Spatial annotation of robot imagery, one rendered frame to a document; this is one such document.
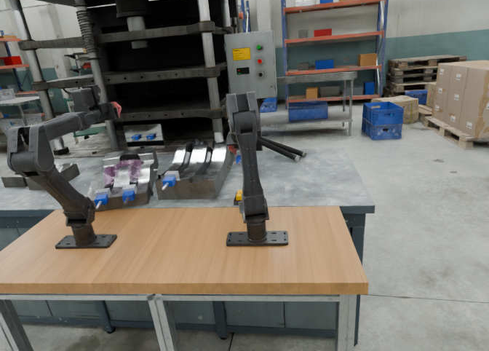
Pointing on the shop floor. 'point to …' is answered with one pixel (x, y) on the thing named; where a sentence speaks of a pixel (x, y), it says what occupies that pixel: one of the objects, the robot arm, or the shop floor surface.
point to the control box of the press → (252, 65)
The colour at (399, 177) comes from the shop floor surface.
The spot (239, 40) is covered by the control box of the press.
